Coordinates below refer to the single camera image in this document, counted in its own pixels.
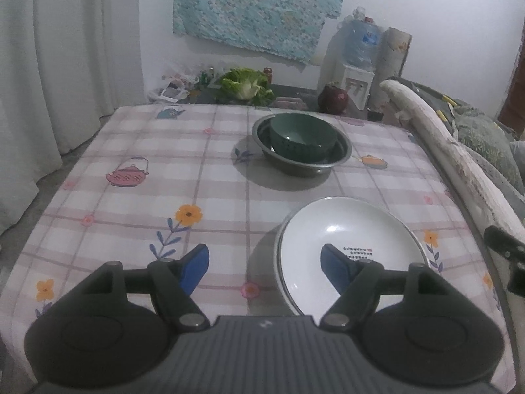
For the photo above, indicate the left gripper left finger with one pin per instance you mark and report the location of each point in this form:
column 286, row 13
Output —
column 117, row 324

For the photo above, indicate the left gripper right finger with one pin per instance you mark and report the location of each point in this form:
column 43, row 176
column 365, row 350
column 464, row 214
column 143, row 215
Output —
column 412, row 324

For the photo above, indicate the white ceramic plate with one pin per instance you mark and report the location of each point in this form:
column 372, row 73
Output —
column 348, row 250

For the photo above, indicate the deep steel bowl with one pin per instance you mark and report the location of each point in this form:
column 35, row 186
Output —
column 340, row 154

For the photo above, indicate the green ceramic bowl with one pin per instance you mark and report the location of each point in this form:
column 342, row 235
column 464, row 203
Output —
column 301, row 137

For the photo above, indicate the pink white sofa blanket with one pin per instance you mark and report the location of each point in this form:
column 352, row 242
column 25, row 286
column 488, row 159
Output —
column 483, row 199

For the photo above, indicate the green floral cushion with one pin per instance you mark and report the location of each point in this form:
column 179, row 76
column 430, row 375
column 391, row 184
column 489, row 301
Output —
column 477, row 131

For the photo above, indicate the brown wooden door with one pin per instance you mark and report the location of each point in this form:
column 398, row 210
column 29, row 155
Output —
column 512, row 113

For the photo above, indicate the plaid floral tablecloth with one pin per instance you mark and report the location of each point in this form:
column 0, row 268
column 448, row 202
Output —
column 156, row 182

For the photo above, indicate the white water dispenser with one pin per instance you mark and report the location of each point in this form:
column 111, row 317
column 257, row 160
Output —
column 357, row 83

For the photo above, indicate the red purple cabbage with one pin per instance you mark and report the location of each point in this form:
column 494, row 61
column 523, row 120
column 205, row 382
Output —
column 333, row 100

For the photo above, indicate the rolled floral mat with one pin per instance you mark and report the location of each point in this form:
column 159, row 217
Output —
column 390, row 61

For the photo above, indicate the blue water bottle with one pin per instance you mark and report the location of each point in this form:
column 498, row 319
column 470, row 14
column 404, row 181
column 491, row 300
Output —
column 362, row 42

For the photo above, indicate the green leafy cabbage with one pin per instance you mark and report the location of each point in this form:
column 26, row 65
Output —
column 247, row 86

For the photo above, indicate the white curtain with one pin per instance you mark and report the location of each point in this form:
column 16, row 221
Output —
column 65, row 64

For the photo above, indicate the red lidded jar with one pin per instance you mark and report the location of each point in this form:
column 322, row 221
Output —
column 268, row 72

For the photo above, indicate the blue patterned wall cloth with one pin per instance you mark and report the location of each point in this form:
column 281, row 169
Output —
column 289, row 29

